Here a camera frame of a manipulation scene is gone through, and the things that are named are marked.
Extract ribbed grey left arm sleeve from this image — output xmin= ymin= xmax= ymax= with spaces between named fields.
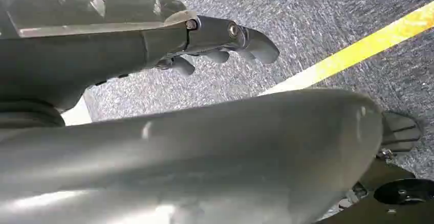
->
xmin=0 ymin=100 xmax=66 ymax=130

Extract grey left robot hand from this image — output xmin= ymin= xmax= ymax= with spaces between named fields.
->
xmin=0 ymin=0 xmax=384 ymax=224

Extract yellow floor tape stripe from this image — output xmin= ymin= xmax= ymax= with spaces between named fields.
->
xmin=258 ymin=0 xmax=434 ymax=97

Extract black robot foot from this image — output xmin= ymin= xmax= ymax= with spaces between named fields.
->
xmin=315 ymin=110 xmax=434 ymax=224

